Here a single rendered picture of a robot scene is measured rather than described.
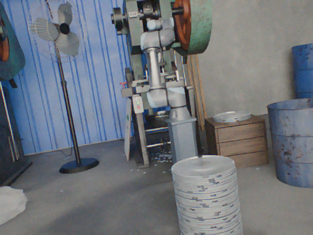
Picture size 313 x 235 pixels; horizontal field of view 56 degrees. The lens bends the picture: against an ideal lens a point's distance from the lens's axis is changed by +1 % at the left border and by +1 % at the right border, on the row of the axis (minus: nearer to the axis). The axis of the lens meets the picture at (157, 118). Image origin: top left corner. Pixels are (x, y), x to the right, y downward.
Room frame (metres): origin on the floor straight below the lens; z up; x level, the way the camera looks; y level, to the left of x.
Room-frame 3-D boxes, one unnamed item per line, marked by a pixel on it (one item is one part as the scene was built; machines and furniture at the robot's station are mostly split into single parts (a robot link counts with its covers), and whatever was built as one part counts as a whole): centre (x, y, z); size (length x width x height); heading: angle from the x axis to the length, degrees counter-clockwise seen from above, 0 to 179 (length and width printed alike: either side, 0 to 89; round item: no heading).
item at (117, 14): (2.79, 0.20, 1.31); 0.22 x 0.12 x 0.22; 8
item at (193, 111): (2.98, -0.29, 0.45); 0.92 x 0.12 x 0.90; 8
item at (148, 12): (2.81, -0.05, 1.27); 0.21 x 0.12 x 0.34; 8
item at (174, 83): (2.81, -0.05, 0.68); 0.45 x 0.30 x 0.06; 98
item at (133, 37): (2.95, -0.03, 0.83); 0.79 x 0.43 x 1.34; 8
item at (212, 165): (1.31, -0.17, 0.34); 0.29 x 0.29 x 0.01
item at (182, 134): (2.07, -0.16, 0.23); 0.19 x 0.19 x 0.45; 13
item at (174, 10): (2.81, -0.04, 1.33); 0.66 x 0.18 x 0.18; 98
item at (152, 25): (2.52, -0.08, 1.19); 0.11 x 0.11 x 0.08; 85
